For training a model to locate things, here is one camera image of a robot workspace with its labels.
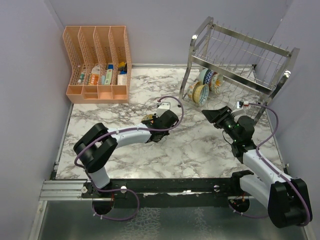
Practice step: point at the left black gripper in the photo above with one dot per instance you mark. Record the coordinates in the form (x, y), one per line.
(155, 118)

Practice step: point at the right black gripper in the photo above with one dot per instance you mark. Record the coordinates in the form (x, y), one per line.
(214, 115)

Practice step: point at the blue orange floral bowl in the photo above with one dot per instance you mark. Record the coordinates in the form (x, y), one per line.
(148, 117)

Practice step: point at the blue yellow sun bowl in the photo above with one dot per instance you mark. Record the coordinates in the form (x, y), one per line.
(204, 93)

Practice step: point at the orange star flower bowl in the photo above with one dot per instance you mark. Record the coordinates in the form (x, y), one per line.
(216, 82)

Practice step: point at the green leaf orange flower bowl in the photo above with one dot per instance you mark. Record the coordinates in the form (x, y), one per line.
(193, 92)

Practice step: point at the red patterned bowl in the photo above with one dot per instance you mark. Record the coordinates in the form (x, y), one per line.
(210, 78)

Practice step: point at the teal bowl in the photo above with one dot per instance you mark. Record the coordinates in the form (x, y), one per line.
(203, 75)

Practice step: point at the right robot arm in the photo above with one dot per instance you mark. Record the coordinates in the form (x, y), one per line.
(285, 198)

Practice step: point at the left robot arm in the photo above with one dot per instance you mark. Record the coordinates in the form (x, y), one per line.
(96, 147)

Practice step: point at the steel dish rack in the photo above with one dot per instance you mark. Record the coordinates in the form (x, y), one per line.
(253, 70)

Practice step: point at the white blue box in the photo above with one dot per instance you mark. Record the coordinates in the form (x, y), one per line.
(122, 79)

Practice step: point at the green white box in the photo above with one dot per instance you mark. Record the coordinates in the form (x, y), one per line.
(108, 76)

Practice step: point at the peach plastic desk organizer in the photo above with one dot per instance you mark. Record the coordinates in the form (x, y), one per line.
(94, 49)

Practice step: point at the orange snack box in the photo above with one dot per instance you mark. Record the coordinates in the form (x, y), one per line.
(93, 79)

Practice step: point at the small bottle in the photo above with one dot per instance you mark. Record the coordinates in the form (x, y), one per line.
(81, 78)

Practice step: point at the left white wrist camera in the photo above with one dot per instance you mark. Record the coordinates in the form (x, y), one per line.
(162, 107)

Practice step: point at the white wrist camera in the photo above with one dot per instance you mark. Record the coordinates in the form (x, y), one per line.
(240, 107)
(162, 107)

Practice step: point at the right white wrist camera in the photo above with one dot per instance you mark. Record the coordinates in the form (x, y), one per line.
(240, 107)

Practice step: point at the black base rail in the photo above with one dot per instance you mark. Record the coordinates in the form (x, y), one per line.
(151, 193)

